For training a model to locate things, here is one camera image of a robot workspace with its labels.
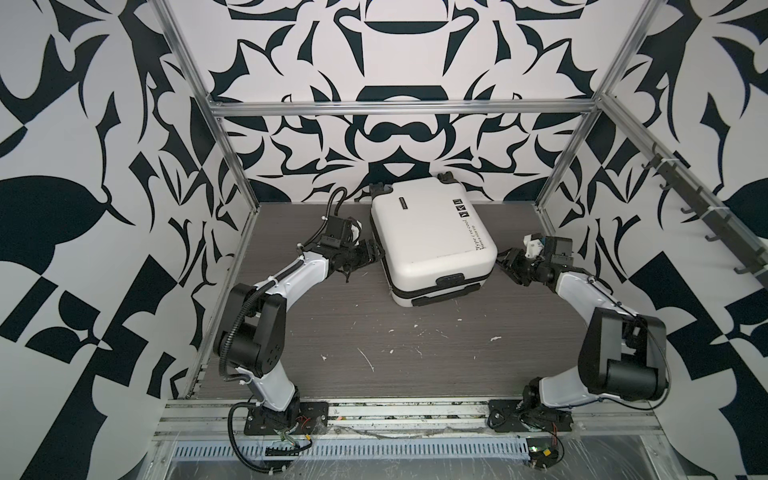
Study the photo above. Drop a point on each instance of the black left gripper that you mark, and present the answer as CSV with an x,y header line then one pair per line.
x,y
371,254

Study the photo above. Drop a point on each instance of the aluminium frame rail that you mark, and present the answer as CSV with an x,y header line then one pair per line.
x,y
401,107

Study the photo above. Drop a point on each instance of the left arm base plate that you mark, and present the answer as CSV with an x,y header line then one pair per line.
x,y
300,417

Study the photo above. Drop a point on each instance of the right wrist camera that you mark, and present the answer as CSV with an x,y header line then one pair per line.
x,y
534,245

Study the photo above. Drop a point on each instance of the white suitcase black lining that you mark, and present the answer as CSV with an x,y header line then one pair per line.
x,y
435,244

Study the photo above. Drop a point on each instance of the small green circuit board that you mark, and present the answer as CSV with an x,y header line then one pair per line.
x,y
544,453

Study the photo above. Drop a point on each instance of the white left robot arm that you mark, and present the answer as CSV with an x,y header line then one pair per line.
x,y
250,339

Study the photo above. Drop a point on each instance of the black wall hook rack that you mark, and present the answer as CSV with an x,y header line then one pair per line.
x,y
701,204

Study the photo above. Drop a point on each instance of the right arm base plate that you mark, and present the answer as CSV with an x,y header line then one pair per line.
x,y
507,416

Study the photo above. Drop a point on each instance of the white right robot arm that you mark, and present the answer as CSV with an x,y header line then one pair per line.
x,y
623,354

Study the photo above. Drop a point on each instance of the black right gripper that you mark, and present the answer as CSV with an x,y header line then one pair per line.
x,y
512,263

